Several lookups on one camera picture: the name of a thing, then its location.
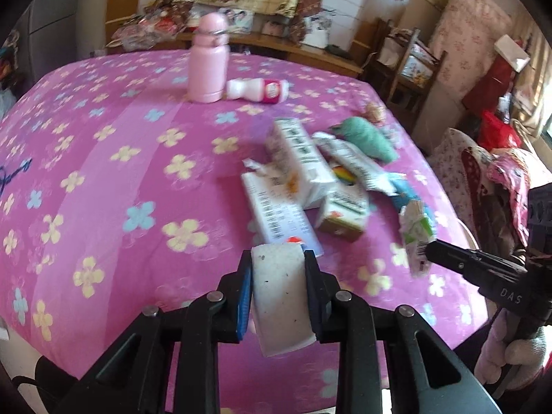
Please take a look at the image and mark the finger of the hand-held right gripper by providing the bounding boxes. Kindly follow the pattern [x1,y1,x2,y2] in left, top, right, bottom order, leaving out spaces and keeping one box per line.
[425,239,529,287]

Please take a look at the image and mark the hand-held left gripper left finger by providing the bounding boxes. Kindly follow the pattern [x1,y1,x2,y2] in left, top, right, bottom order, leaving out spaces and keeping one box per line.
[54,248,255,414]

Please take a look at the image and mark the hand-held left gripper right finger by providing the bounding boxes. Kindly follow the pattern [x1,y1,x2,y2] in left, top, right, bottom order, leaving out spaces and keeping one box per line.
[302,248,503,414]

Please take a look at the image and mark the white foam block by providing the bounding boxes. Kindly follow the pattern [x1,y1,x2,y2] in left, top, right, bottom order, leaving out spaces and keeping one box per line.
[250,244,317,356]

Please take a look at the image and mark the tall white printed carton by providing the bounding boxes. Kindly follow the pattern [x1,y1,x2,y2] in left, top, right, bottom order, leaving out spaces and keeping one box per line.
[264,118,338,208]

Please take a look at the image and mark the person's right hand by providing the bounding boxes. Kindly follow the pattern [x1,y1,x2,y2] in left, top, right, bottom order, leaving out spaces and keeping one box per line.
[481,317,550,393]

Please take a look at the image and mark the small green white carton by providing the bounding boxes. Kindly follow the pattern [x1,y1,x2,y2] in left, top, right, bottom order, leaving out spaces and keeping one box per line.
[314,187,371,243]

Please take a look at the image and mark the flat white barcode box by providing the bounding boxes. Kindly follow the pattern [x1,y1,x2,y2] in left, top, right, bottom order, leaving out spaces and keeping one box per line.
[240,171,325,259]

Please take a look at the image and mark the pink cartoon blanket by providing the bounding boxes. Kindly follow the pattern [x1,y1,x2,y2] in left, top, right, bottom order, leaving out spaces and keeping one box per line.
[487,149,533,242]

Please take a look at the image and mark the floral covered sofa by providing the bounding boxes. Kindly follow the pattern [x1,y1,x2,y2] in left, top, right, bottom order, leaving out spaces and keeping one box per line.
[429,127,535,259]

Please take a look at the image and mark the rainbow striped packet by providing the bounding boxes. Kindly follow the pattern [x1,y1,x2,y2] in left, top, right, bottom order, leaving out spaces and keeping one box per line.
[330,161,358,187]

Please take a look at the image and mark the red plastic bag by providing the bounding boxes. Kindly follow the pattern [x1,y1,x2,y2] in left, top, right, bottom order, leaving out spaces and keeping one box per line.
[479,110,522,151]

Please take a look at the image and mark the silver snack wrapper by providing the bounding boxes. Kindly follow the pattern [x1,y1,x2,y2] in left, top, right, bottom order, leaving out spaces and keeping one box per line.
[311,131,400,195]

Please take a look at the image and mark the small beige toy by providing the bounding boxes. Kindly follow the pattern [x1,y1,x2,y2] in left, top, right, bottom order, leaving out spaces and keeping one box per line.
[364,102,387,127]

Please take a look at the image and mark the pink flowered blanket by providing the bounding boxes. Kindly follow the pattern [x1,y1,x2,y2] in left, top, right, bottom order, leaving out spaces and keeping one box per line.
[0,49,488,414]

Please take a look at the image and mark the dark wooden chair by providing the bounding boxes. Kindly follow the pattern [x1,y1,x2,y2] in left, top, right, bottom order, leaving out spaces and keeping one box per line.
[362,17,449,134]

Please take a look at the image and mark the small white yogurt bottle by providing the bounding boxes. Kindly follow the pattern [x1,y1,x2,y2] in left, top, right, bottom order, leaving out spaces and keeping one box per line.
[225,78,290,105]

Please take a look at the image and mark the white cardboard box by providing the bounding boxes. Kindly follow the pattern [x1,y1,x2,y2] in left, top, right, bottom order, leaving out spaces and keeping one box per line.
[494,34,531,72]

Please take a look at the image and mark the pink bottle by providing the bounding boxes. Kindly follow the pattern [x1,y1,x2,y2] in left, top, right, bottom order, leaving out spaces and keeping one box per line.
[186,13,229,104]

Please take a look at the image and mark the pink floral mattress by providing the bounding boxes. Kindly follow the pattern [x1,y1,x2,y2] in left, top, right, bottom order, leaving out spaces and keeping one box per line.
[431,0,512,100]

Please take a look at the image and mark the wooden headboard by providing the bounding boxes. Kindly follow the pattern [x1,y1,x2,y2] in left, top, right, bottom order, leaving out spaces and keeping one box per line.
[177,30,365,79]

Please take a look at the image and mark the white patterned bag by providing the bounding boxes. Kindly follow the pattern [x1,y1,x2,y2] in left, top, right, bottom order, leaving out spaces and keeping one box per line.
[302,15,333,48]

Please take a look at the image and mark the printed picture box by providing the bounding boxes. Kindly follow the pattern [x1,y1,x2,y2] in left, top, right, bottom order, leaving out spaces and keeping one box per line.
[218,6,255,34]

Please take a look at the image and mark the red white plastic bags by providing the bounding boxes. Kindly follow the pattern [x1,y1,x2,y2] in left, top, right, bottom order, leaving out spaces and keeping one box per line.
[108,9,195,52]

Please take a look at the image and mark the grey cabinet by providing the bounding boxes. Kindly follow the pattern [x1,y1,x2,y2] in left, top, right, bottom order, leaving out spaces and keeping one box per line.
[26,0,108,74]

